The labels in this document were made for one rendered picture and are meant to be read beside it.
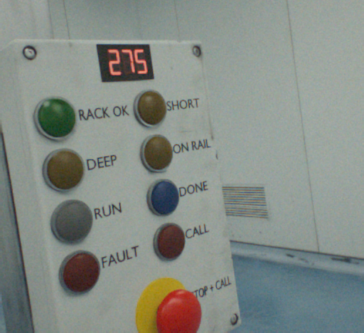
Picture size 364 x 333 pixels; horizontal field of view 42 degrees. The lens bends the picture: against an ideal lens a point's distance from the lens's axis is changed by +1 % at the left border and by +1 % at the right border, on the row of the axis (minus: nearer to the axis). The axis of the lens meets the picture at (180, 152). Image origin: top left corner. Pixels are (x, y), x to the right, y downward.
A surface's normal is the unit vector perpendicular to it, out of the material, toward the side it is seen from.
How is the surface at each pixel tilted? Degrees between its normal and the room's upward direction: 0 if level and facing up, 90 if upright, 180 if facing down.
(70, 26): 90
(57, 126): 93
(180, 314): 87
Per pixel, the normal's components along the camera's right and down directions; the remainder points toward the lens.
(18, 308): -0.76, 0.14
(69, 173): 0.64, 0.00
